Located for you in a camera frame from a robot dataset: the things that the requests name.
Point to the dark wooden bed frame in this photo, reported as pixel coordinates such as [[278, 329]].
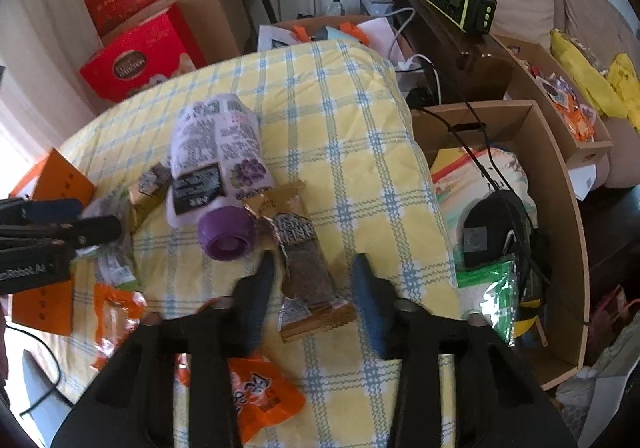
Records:
[[450, 58]]

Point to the orange plastic tool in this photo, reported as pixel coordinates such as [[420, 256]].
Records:
[[300, 33]]

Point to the pile of orange snack packets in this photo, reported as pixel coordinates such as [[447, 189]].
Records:
[[570, 108]]

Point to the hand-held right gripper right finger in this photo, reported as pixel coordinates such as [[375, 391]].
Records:
[[367, 298]]

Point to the small white box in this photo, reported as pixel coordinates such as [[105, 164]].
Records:
[[585, 180]]

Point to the printed white paper sheet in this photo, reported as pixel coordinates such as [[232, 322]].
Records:
[[272, 38]]

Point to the white power adapter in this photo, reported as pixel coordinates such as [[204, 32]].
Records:
[[412, 64]]

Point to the gold snack packet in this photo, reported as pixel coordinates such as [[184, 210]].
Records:
[[147, 205], [280, 200], [320, 323]]

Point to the white green snack packet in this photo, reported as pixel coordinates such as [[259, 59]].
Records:
[[117, 268]]

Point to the yellow checked tablecloth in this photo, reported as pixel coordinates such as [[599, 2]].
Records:
[[350, 153]]

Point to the white purple spout pouch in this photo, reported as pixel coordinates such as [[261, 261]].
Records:
[[215, 148]]

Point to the yellow plastic bag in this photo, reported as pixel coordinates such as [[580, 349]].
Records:
[[627, 78], [585, 73]]

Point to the orange white snack packet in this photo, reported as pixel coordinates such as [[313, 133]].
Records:
[[117, 323]]

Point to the clear plastic bag pile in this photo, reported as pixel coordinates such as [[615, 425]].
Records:
[[605, 398]]

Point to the red gift box with cookies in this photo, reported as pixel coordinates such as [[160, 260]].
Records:
[[145, 58]]

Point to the orange cardboard box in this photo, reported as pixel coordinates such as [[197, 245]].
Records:
[[60, 178]]

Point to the beige sofa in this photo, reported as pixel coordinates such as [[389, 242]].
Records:
[[590, 8]]

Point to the green white plastic bag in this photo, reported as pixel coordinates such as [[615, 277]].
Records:
[[487, 298]]

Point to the colourful printed bag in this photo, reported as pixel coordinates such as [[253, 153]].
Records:
[[460, 178]]

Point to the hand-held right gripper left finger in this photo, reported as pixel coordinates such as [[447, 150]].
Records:
[[260, 288]]

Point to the grey appliance box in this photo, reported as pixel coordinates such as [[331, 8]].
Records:
[[375, 0]]

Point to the cardboard box of snacks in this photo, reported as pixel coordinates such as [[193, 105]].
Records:
[[530, 73]]

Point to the tall open cardboard box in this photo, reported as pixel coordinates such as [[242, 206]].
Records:
[[555, 188]]

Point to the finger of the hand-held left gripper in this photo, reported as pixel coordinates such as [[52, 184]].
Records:
[[52, 210], [92, 230]]

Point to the plain white paper sheet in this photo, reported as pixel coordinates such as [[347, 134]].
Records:
[[382, 35]]

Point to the clear window snack bar packet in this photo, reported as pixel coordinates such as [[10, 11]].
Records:
[[306, 270]]

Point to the orange cat snack packet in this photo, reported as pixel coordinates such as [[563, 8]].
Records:
[[260, 398]]

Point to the black round device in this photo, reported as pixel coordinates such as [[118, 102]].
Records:
[[487, 228]]

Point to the large brown cardboard box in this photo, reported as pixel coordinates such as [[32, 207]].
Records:
[[220, 13]]

